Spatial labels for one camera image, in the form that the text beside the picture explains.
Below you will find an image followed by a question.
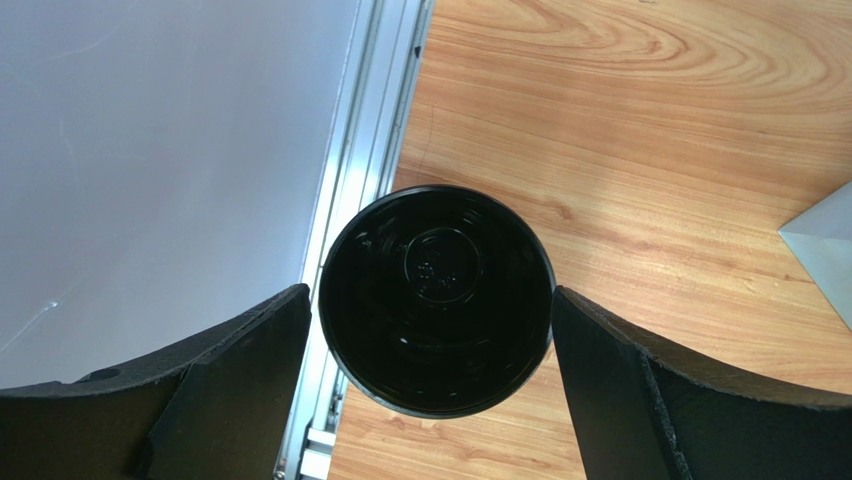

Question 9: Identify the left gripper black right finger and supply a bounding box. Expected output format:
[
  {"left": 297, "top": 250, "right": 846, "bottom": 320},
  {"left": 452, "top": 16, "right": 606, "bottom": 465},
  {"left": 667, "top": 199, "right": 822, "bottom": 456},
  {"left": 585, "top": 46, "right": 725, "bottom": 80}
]
[{"left": 551, "top": 287, "right": 851, "bottom": 479}]

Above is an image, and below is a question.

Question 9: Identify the white paper bag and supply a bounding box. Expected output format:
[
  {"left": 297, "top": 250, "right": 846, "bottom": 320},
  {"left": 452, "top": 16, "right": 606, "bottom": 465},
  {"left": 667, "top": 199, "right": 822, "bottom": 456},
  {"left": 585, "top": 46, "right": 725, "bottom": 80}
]
[{"left": 778, "top": 184, "right": 851, "bottom": 326}]

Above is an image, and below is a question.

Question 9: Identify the black coffee cup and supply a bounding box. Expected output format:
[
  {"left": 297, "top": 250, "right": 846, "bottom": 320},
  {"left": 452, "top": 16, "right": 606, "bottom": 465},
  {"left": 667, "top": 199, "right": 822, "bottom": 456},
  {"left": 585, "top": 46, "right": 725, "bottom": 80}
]
[{"left": 318, "top": 185, "right": 556, "bottom": 419}]

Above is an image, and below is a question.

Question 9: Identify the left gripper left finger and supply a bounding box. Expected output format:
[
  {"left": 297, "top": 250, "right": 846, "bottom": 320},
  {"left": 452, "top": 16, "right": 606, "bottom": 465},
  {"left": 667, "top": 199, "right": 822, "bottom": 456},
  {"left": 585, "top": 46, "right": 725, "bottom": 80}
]
[{"left": 1, "top": 284, "right": 311, "bottom": 479}]

